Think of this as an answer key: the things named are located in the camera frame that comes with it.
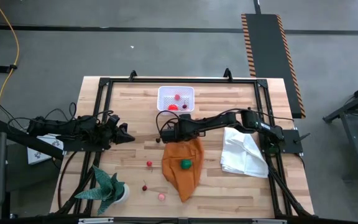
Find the yellow cable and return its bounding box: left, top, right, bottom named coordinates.
left=0, top=0, right=21, bottom=119

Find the dark brown cable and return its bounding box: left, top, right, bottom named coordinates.
left=57, top=151, right=79, bottom=211

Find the black diagonal support beam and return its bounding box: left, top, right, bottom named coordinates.
left=0, top=118, right=65, bottom=161

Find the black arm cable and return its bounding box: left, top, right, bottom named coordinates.
left=155, top=110, right=181, bottom=142
left=0, top=101, right=114, bottom=133

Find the black mat with striped edges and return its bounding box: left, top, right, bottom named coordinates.
left=240, top=13, right=306, bottom=119

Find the orange cloth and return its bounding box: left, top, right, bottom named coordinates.
left=161, top=136, right=205, bottom=203

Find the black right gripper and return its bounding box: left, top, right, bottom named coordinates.
left=160, top=118, right=200, bottom=144

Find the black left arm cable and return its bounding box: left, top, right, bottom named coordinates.
left=0, top=101, right=114, bottom=133

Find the green plant in white pot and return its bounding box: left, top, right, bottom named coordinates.
left=74, top=164, right=131, bottom=216

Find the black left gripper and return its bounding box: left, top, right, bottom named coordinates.
left=103, top=119, right=135, bottom=147

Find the white cloth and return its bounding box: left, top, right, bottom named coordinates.
left=219, top=126, right=270, bottom=179

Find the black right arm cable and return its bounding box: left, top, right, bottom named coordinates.
left=155, top=110, right=181, bottom=142

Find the black aluminium table frame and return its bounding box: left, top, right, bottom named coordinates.
left=50, top=67, right=315, bottom=218

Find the white printed box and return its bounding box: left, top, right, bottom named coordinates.
left=26, top=133, right=65, bottom=166

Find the dark grey metal cart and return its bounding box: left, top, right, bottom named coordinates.
left=323, top=77, right=358, bottom=183

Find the white plastic basket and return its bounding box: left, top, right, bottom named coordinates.
left=156, top=85, right=196, bottom=113

